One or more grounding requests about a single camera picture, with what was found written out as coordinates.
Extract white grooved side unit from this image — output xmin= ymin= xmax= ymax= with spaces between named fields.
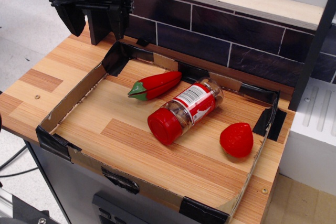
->
xmin=278 ymin=23 xmax=336 ymax=197

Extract taped cardboard fence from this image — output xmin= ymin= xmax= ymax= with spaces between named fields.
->
xmin=36 ymin=42 xmax=291 ymax=223

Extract grey cabinet under table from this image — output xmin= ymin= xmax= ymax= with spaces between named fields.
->
xmin=28 ymin=144 xmax=189 ymax=223

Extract red toy strawberry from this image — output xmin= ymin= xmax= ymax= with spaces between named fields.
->
xmin=219 ymin=122 xmax=254 ymax=158

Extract black floor cables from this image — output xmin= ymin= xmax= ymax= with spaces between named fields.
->
xmin=0 ymin=145 xmax=39 ymax=179

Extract black left shelf post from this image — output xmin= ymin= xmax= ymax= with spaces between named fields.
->
xmin=87 ymin=10 xmax=111 ymax=45

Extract black right shelf post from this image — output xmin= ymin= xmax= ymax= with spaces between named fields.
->
xmin=288 ymin=0 xmax=335 ymax=112

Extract black metal bracket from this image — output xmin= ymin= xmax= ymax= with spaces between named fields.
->
xmin=1 ymin=188 xmax=53 ymax=223

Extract red toy chili pepper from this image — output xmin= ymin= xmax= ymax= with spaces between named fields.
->
xmin=128 ymin=71 xmax=182 ymax=101

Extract red-capped basil spice bottle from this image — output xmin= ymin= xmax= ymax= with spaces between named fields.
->
xmin=148 ymin=77 xmax=224 ymax=145

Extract black shelf post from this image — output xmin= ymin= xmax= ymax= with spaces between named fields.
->
xmin=87 ymin=10 xmax=111 ymax=45
xmin=288 ymin=0 xmax=335 ymax=112

